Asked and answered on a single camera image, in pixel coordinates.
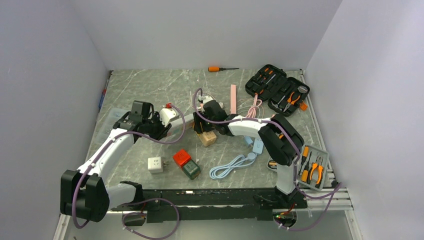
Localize light blue plug and cable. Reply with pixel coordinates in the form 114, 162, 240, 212
209, 152, 259, 180

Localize white cube socket adapter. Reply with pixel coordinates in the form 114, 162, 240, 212
147, 156, 167, 174

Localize black tool case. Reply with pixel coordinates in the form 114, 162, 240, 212
245, 64, 311, 117

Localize green cube socket adapter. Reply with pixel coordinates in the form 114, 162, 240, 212
182, 160, 201, 180

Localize pink cable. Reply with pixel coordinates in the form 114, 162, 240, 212
243, 93, 264, 119

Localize white power strip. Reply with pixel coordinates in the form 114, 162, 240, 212
165, 113, 194, 141

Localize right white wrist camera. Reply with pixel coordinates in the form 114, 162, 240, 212
198, 95, 214, 105

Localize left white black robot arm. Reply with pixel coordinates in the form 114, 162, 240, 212
59, 100, 180, 222

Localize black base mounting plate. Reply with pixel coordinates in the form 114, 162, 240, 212
114, 187, 308, 223

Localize light blue power strip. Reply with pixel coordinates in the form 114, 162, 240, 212
244, 136, 264, 155

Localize beige orange cube adapter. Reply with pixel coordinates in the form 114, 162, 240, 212
198, 131, 217, 147

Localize clear plastic screw box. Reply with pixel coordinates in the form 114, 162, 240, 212
94, 107, 128, 145

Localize aluminium rail frame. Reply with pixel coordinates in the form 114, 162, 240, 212
53, 188, 363, 240

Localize orange handled screwdriver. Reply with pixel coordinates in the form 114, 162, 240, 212
207, 66, 239, 73

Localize pink power adapter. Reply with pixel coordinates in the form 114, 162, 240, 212
230, 84, 237, 114

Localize blue red pen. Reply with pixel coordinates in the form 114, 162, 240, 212
98, 79, 109, 110

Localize orange pliers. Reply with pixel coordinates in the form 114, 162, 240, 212
283, 91, 302, 112

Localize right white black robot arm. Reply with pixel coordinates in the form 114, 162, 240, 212
195, 97, 305, 208

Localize grey tool case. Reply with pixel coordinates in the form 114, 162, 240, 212
264, 142, 329, 195

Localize red cube socket adapter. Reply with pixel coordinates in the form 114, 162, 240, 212
172, 149, 192, 169

